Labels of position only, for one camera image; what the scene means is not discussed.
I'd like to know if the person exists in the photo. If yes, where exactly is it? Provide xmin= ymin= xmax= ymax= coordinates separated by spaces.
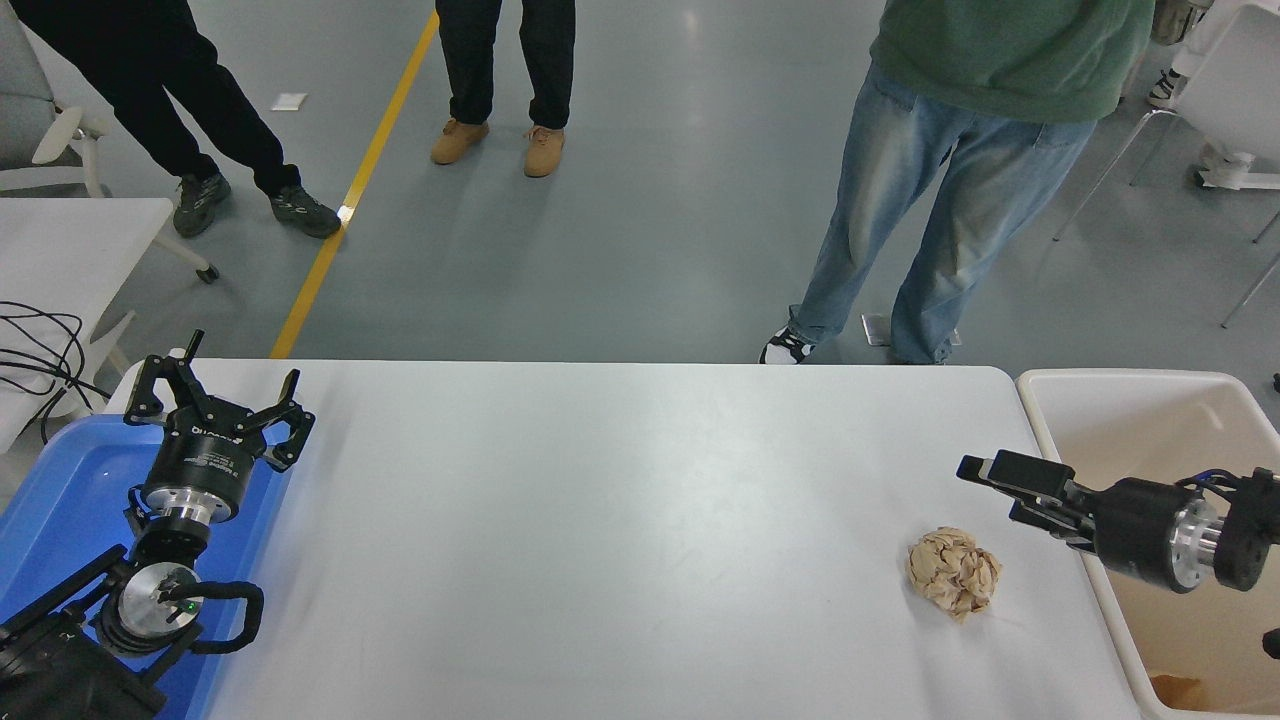
xmin=757 ymin=0 xmax=1158 ymax=366
xmin=1146 ymin=66 xmax=1188 ymax=110
xmin=10 ymin=0 xmax=343 ymax=241
xmin=430 ymin=0 xmax=578 ymax=180

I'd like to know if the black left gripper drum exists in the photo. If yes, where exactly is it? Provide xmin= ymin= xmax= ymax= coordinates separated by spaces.
xmin=145 ymin=420 xmax=263 ymax=501

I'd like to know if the crumpled tan paper ball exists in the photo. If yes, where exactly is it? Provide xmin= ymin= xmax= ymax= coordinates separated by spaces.
xmin=905 ymin=527 xmax=1003 ymax=623

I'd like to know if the large pale plastic bin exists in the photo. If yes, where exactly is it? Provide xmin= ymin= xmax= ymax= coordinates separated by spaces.
xmin=1015 ymin=368 xmax=1280 ymax=720

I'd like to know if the white chair base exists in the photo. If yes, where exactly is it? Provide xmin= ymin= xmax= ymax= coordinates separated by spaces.
xmin=1193 ymin=145 xmax=1280 ymax=191

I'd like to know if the grey white office chair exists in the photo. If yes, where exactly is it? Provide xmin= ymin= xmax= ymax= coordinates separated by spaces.
xmin=0 ymin=0 xmax=111 ymax=199

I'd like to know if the blue plastic tray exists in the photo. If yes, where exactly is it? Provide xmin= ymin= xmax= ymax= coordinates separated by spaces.
xmin=0 ymin=415 xmax=296 ymax=720

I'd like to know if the black cable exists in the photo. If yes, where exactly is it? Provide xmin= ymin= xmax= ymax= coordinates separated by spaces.
xmin=0 ymin=302 xmax=113 ymax=446

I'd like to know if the white side table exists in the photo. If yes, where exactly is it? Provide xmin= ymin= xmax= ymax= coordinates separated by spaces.
xmin=0 ymin=198 xmax=219 ymax=451

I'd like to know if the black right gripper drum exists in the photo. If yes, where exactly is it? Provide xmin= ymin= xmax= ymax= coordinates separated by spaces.
xmin=1090 ymin=478 xmax=1191 ymax=593

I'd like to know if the white chair with metal legs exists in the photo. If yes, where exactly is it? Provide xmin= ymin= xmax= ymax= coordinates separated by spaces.
xmin=1052 ymin=5 xmax=1280 ymax=329

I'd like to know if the beige garment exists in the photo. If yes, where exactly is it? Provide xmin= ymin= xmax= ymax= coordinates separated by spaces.
xmin=1150 ymin=0 xmax=1213 ymax=48

